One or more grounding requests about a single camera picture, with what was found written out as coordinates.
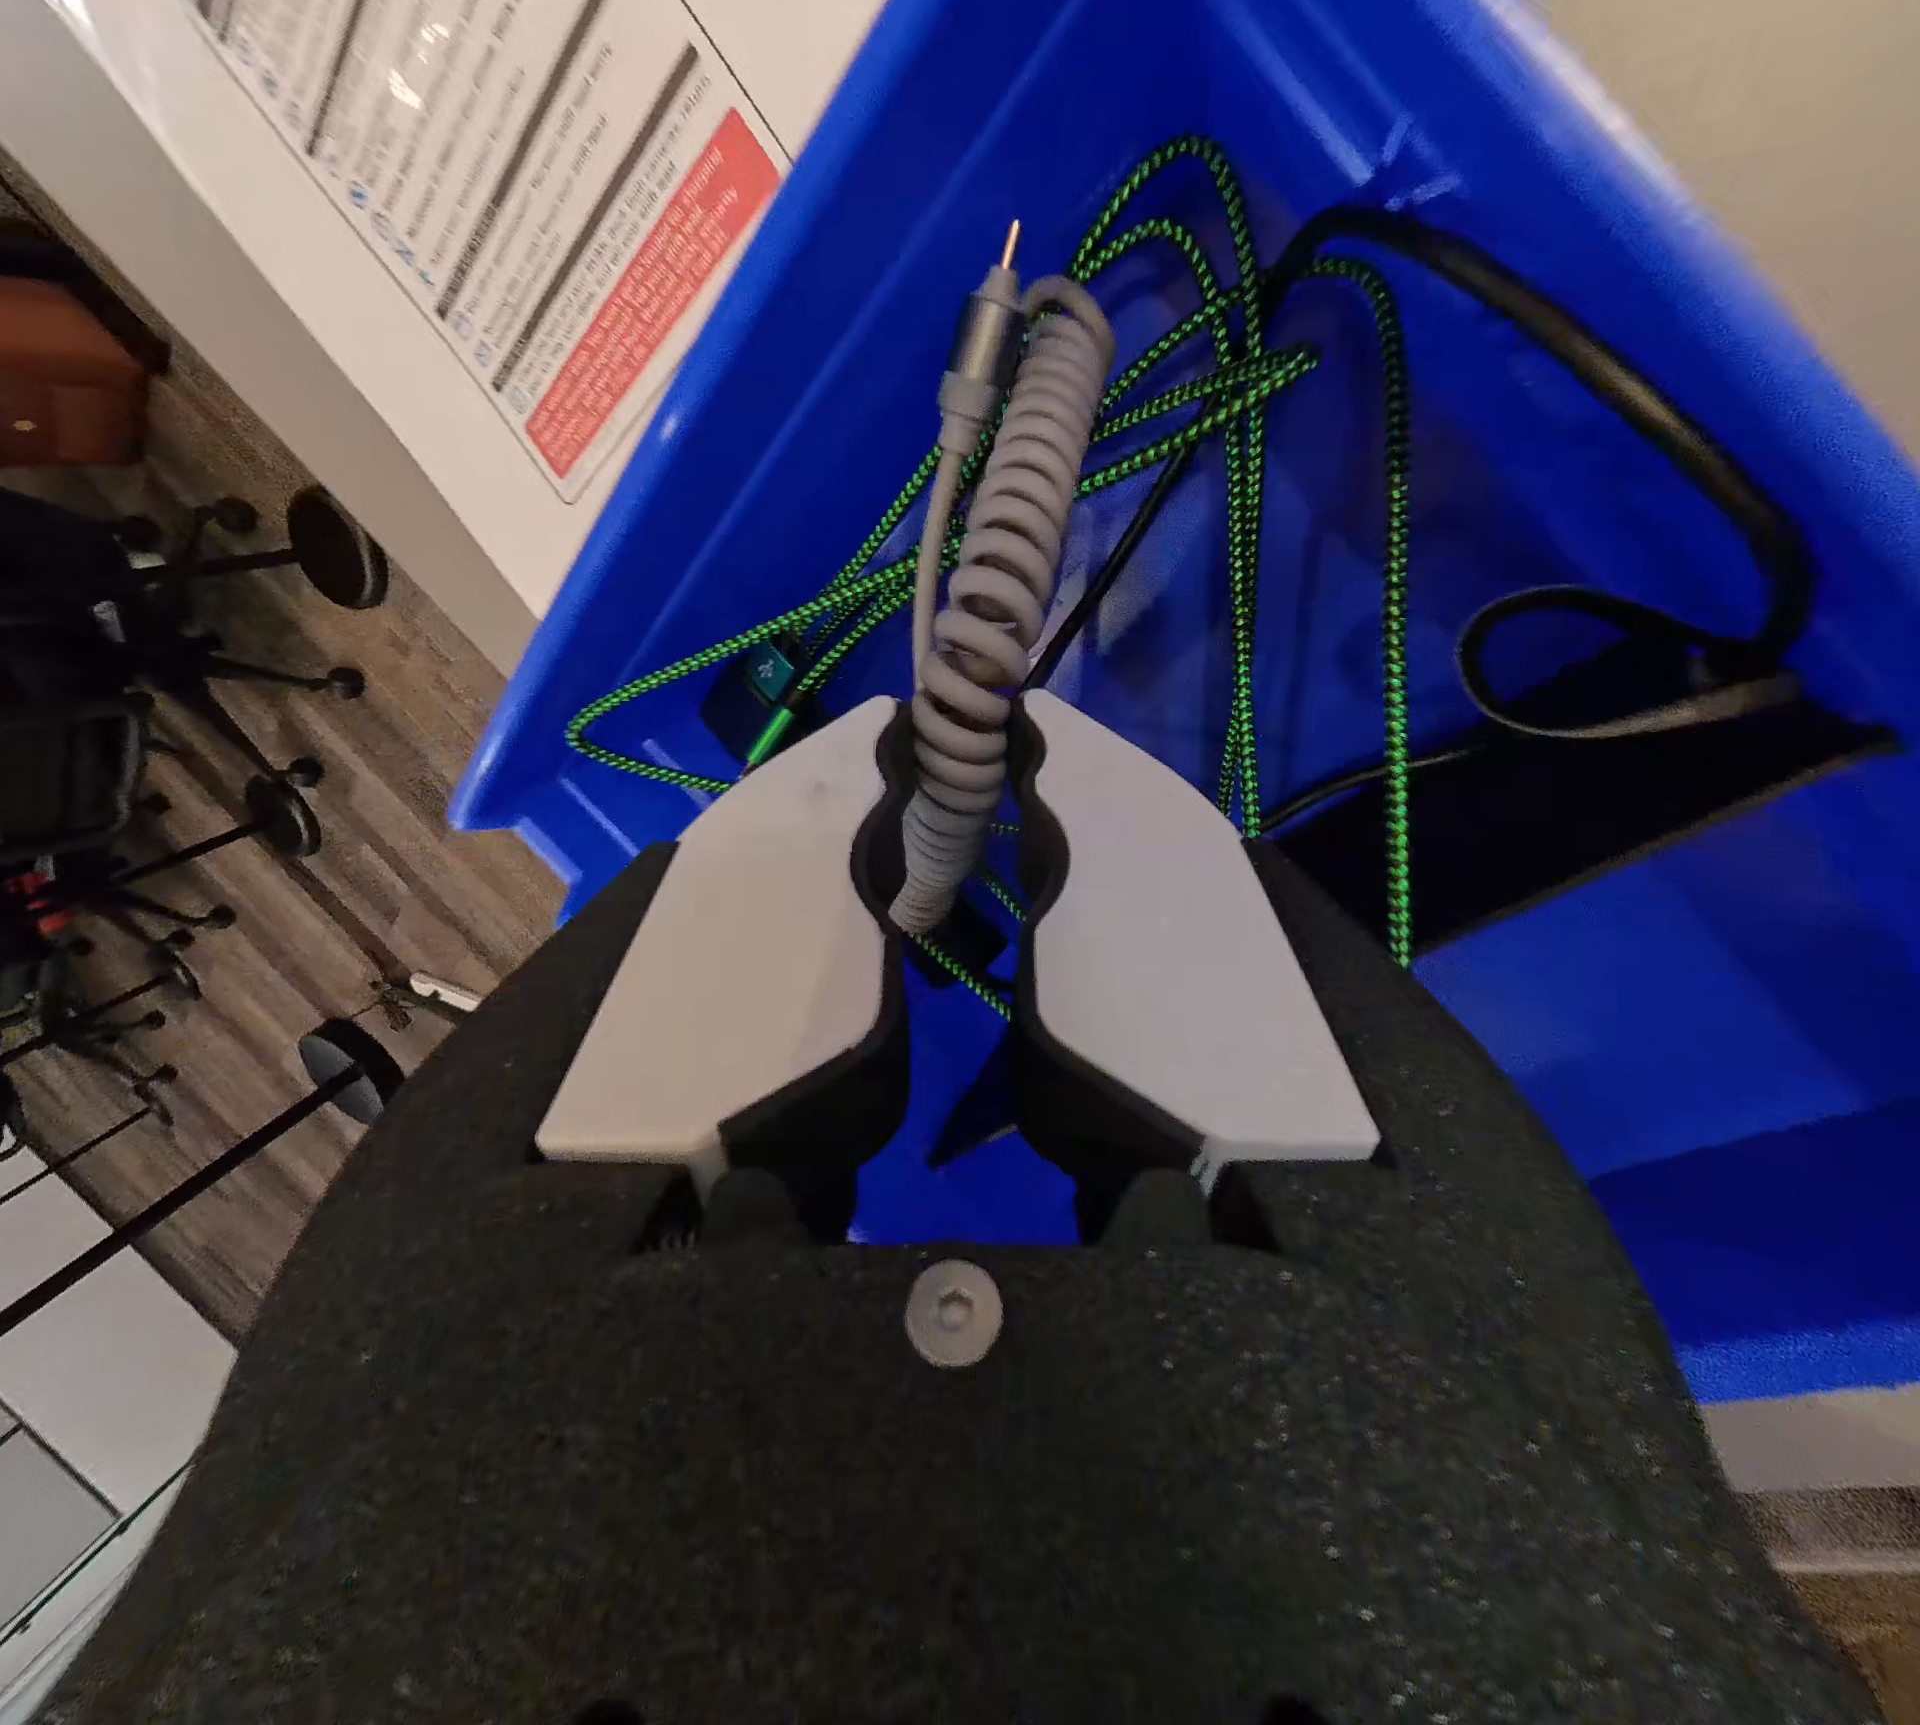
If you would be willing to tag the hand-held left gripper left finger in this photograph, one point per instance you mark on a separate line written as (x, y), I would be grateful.
(721, 991)

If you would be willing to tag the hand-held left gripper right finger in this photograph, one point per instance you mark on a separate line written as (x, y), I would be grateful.
(1184, 991)

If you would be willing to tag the blue plastic bin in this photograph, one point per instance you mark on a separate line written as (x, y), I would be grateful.
(1501, 554)

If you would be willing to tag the grey desk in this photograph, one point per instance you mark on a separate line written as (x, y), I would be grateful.
(1650, 30)

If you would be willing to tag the black office chair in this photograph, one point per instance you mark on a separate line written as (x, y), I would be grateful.
(90, 704)

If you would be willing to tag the paper sheet red label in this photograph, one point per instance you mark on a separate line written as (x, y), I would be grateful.
(494, 135)

